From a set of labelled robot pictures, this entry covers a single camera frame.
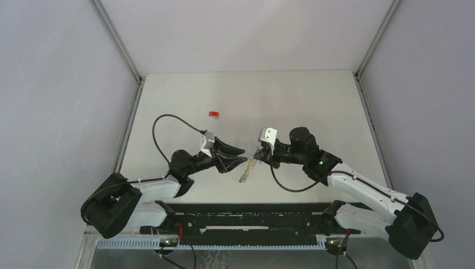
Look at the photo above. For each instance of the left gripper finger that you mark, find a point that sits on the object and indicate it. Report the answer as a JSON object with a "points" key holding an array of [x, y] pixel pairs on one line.
{"points": [[226, 148], [229, 163]]}

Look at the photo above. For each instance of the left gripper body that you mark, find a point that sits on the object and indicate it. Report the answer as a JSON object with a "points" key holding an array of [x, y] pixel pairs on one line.
{"points": [[215, 160]]}

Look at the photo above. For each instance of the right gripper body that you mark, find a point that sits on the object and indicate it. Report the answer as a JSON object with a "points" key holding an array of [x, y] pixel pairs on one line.
{"points": [[282, 154]]}

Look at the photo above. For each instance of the keyring bunch with coloured tags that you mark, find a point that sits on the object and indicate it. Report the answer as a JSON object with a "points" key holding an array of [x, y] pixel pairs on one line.
{"points": [[250, 166]]}

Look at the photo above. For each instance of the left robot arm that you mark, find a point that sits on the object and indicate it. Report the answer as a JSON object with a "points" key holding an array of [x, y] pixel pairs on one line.
{"points": [[119, 203]]}

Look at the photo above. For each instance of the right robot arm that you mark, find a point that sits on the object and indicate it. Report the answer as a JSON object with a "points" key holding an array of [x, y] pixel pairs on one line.
{"points": [[407, 222]]}

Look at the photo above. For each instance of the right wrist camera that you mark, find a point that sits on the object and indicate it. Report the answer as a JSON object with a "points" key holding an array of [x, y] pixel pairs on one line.
{"points": [[268, 137]]}

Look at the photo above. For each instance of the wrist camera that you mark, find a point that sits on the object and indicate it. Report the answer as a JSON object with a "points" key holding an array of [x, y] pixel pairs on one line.
{"points": [[268, 137], [207, 142]]}

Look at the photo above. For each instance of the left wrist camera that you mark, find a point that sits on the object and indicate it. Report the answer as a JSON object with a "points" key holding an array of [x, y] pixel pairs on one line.
{"points": [[207, 142]]}

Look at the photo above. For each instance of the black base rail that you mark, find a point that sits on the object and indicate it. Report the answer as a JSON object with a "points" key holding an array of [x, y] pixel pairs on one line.
{"points": [[249, 224]]}

